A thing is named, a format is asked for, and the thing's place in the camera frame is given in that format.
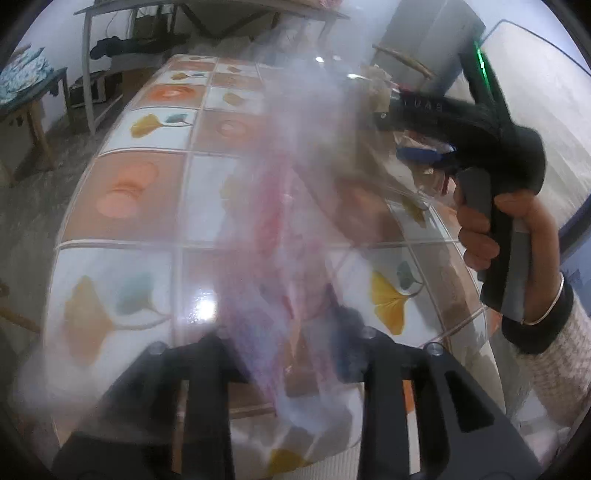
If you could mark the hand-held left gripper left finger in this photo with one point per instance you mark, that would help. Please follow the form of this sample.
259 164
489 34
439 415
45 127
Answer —
203 369

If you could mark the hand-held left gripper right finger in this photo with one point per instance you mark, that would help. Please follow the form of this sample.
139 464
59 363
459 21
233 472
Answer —
383 369

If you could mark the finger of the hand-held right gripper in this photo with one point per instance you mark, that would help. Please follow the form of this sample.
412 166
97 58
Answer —
425 154

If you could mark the clear plastic bag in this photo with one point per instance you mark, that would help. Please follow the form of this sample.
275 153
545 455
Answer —
286 207

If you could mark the person's right hand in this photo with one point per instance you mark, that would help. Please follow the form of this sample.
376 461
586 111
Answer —
540 240

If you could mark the white mattress with blue edge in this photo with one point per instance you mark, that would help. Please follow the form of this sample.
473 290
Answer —
545 115

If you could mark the wooden chair with black seat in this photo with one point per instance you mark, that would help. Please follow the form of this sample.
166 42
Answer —
406 57

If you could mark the grey refrigerator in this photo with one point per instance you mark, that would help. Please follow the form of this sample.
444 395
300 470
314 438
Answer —
425 27

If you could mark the tile pattern tablecloth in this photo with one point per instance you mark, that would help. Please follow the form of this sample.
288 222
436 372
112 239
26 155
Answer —
138 194

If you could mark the small wooden table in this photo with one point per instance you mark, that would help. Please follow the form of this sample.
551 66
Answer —
39 134

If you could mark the grey metal desk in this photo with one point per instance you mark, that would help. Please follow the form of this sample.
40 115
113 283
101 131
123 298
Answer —
87 69

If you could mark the dark cloth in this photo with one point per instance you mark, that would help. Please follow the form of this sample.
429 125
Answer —
115 46

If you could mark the blue patterned cloth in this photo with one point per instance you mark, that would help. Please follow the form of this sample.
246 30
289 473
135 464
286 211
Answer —
23 69

